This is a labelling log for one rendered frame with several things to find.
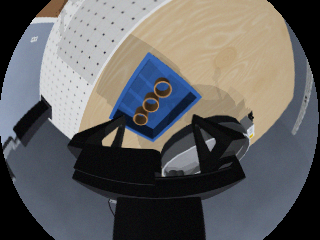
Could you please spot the bronze bushing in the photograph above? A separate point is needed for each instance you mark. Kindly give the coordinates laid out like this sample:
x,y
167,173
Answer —
x,y
164,93
140,120
151,107

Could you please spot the blue crate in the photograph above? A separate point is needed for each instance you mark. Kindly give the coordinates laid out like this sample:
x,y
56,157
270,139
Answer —
x,y
171,108

